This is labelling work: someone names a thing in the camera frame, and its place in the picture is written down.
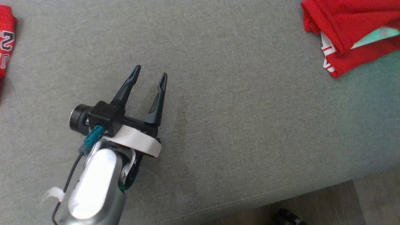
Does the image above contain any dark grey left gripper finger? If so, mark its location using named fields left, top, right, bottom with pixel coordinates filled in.
left=111, top=65, right=142, bottom=108
left=144, top=72, right=168, bottom=126

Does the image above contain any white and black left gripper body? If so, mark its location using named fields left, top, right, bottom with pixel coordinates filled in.
left=103, top=116, right=162, bottom=192

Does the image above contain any red basketball shorts white stripe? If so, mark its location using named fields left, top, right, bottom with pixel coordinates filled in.
left=0, top=5, right=18, bottom=82

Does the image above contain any red basketball jersey number 23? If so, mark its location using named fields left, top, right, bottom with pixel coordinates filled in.
left=301, top=0, right=400, bottom=78

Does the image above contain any grey sofa chaise cushion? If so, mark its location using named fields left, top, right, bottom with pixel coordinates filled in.
left=0, top=0, right=400, bottom=225

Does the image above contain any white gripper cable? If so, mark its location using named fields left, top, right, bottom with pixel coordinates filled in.
left=120, top=149, right=137, bottom=182

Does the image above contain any teal cable connector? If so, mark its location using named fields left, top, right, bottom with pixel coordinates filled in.
left=78, top=126, right=104, bottom=156

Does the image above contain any thin black camera cable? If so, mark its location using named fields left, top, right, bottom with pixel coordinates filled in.
left=52, top=152, right=86, bottom=225

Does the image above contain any white cable strap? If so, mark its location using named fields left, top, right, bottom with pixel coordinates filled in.
left=42, top=187, right=65, bottom=204

